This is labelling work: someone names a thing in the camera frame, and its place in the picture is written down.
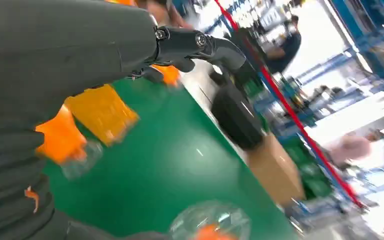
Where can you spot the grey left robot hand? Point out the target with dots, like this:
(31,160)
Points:
(53,46)

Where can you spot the yellow sheet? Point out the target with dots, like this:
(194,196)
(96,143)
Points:
(102,112)

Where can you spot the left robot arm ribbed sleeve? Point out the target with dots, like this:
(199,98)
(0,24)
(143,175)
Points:
(6,172)

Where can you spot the green table mat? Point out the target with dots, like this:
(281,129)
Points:
(165,159)

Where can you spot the black bin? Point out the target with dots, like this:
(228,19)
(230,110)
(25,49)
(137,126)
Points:
(238,116)

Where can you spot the person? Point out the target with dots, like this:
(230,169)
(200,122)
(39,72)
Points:
(288,46)
(351,149)

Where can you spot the red barrier tape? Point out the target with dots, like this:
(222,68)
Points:
(294,111)

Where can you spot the brown cardboard box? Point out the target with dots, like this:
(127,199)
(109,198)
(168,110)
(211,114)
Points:
(274,169)

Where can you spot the green crate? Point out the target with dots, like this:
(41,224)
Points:
(311,179)

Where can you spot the blue shelving rack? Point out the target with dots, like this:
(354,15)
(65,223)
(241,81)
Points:
(371,39)

